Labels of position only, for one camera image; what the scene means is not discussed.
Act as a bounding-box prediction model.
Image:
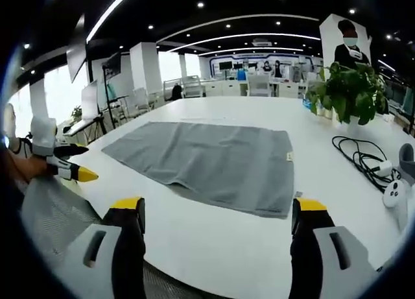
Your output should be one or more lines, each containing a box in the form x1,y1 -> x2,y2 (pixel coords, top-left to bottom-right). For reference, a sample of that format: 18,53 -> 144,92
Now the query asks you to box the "grey mesh chair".
19,174 -> 182,299

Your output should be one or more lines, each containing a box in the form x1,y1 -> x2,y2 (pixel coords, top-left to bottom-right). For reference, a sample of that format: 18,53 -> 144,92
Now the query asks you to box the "white office chair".
246,74 -> 271,98

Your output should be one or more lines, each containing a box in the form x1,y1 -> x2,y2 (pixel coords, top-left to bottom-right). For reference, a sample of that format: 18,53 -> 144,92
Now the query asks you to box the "black tripod stand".
101,62 -> 117,130

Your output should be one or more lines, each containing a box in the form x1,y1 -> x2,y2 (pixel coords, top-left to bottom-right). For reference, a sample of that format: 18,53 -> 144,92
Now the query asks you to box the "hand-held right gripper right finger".
290,197 -> 379,299

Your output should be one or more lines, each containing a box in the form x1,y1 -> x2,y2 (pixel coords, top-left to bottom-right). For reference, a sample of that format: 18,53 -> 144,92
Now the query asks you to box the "green potted plant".
305,61 -> 388,135

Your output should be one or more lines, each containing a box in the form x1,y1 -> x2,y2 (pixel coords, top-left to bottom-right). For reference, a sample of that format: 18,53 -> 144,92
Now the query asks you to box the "white power adapter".
369,160 -> 394,177

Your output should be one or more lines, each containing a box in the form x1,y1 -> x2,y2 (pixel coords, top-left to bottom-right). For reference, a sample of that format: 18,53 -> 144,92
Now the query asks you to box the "black cable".
331,135 -> 402,193

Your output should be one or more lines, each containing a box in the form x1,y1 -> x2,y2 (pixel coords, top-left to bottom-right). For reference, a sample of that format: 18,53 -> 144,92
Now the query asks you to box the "grey headset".
397,142 -> 415,185

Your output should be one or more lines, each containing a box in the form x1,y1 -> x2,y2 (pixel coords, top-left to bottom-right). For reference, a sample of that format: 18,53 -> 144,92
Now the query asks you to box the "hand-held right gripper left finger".
60,197 -> 147,299

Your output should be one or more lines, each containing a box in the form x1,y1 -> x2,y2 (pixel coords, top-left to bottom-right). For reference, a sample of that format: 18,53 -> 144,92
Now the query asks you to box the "grey towel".
101,121 -> 296,220

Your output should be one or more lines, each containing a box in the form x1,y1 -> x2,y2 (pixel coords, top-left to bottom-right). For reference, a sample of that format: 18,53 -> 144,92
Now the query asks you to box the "white table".
64,95 -> 415,293

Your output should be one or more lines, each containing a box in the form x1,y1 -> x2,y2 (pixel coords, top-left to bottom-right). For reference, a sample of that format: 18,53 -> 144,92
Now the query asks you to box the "white handheld controller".
382,179 -> 410,232

